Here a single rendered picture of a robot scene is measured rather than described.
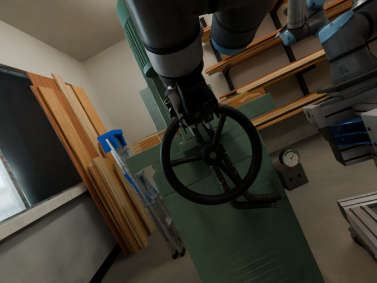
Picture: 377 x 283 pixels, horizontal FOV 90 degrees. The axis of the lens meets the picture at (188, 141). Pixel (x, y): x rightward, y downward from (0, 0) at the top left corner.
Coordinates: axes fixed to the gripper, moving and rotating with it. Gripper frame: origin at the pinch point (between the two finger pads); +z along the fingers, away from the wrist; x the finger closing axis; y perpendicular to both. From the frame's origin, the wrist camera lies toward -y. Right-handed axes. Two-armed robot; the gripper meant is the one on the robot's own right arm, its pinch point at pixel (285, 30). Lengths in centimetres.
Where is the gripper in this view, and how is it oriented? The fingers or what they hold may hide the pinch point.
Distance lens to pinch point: 160.1
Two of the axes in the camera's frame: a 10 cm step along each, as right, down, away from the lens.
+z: 0.9, -1.0, 9.9
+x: 8.4, -5.3, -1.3
